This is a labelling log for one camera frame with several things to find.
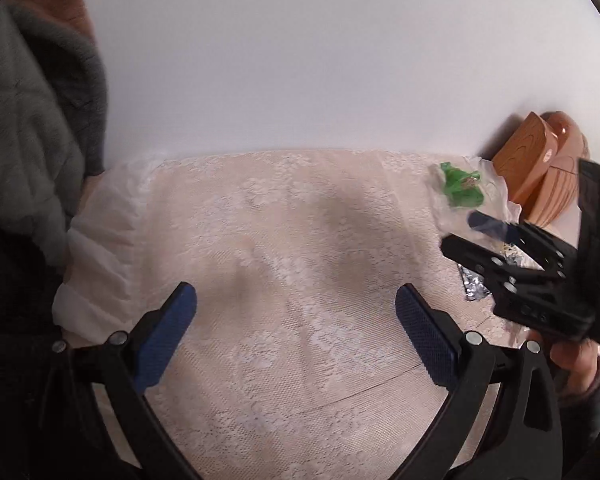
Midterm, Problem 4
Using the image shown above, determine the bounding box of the green snack wrapper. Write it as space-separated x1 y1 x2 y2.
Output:
440 162 484 208

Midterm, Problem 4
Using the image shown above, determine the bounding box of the right hand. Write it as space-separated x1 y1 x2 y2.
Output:
550 339 600 406

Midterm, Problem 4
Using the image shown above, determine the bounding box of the clear plastic bottle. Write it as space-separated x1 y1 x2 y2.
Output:
425 157 521 246

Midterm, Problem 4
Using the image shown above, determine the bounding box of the wooden headboard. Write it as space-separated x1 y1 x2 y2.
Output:
492 110 591 228

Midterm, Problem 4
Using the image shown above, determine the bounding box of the grey clothing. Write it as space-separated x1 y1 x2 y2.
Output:
0 0 108 268

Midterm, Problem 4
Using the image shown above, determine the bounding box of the silver foil blister pack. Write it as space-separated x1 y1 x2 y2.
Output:
457 244 541 301

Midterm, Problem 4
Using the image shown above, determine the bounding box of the lace nightstand cover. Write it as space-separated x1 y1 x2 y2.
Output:
53 151 521 479

